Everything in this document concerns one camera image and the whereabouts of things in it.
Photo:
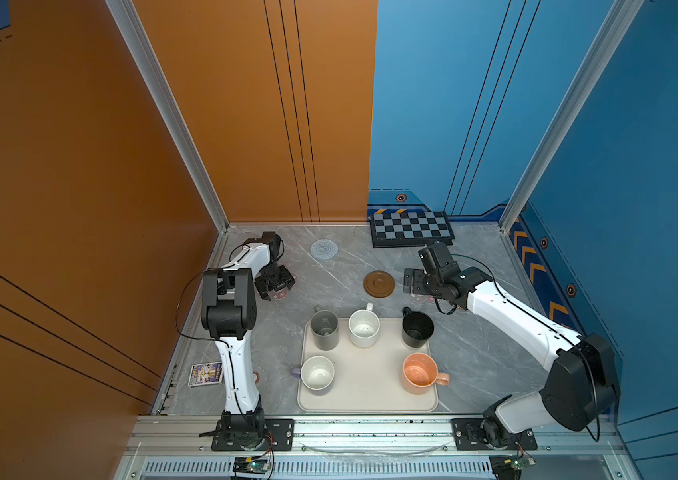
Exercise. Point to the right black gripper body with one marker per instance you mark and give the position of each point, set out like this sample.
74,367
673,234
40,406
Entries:
421,283

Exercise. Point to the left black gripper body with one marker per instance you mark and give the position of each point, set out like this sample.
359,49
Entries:
274,278

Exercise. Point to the grey woven round coaster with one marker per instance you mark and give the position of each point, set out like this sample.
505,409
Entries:
323,249

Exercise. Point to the brown wooden round coaster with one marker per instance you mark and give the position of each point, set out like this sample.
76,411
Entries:
379,284

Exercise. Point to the pink flower coaster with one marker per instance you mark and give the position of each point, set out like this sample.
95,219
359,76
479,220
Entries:
279,295

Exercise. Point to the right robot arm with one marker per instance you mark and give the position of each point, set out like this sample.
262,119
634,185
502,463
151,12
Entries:
582,381

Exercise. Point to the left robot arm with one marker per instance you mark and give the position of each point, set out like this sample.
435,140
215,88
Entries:
229,312

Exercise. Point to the black mug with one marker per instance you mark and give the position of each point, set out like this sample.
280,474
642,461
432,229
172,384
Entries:
417,328

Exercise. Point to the black chessboard box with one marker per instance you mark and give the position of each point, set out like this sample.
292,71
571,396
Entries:
409,228

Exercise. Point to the grey mug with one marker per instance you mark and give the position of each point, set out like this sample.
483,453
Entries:
324,326

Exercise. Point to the white speckled mug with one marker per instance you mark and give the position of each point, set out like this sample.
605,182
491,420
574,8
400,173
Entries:
364,327

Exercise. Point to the orange mug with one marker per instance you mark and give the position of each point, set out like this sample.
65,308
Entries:
420,374

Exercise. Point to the purple card box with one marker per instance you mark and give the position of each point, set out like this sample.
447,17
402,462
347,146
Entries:
205,374

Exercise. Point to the cream serving tray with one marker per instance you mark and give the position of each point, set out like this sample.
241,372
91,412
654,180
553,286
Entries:
367,380

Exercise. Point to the left circuit board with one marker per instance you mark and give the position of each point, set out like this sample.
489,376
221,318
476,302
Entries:
252,468

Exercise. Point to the circuit board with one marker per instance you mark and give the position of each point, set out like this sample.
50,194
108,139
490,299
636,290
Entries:
511,468
252,468

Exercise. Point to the right circuit board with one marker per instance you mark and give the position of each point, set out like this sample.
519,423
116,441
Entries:
511,468

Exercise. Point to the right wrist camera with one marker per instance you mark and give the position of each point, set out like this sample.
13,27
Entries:
437,260

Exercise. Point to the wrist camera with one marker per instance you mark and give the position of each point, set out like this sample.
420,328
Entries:
274,243
437,260

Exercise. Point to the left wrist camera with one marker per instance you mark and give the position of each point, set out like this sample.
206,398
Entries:
274,243

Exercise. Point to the white mug purple handle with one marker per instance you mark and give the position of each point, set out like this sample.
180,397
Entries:
317,374

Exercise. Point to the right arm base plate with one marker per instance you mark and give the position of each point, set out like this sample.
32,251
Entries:
480,434

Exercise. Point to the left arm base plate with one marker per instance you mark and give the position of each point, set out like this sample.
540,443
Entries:
276,434

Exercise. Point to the aluminium front rail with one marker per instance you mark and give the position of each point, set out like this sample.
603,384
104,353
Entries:
367,447

